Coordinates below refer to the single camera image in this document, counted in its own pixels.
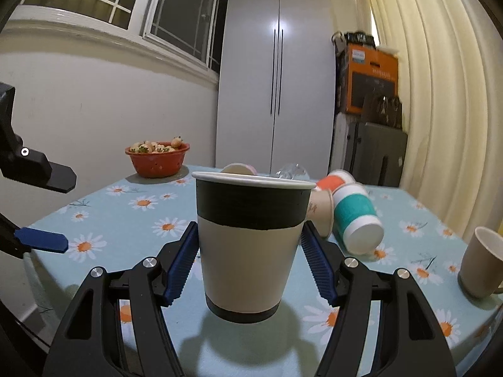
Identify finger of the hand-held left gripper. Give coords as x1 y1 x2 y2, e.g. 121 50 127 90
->
0 214 69 260
0 82 77 194

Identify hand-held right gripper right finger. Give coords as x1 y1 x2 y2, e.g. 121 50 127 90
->
301 220 458 377

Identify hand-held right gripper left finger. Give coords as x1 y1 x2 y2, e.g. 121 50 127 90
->
42 221 201 377

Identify black and white paper cup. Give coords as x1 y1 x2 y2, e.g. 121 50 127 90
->
192 171 317 325

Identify brown paper cup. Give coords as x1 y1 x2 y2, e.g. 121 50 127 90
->
307 188 334 239

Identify teal and white cup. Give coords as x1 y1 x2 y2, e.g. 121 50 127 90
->
332 183 385 256

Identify orange and white cup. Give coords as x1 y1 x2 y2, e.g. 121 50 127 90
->
316 169 356 192

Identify clear plastic cup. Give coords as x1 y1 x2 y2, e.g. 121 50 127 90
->
275 163 311 181

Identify pink cup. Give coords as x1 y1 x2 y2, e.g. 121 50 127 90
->
220 162 258 177

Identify blue daisy print tablecloth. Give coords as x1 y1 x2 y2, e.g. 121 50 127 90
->
24 164 503 377

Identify red plastic colander bowl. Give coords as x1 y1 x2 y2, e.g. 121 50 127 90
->
125 142 191 178

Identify pile of pale small fruits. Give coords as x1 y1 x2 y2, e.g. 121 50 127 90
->
130 135 185 155

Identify dark grey folded case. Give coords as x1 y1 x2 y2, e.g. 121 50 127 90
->
348 122 408 187

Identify beige mug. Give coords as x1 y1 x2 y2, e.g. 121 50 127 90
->
458 227 503 299

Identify dark shopping bag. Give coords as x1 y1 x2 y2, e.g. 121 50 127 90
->
362 93 403 130

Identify white wardrobe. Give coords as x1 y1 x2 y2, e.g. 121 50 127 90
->
215 0 339 175

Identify orange and black cardboard box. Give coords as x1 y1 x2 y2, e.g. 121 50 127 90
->
338 43 399 115

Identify cream curtain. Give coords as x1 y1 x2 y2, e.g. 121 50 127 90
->
356 0 503 240

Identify white framed window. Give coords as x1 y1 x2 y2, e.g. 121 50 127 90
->
16 0 230 73

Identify black items on box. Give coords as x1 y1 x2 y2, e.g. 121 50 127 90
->
334 30 378 48

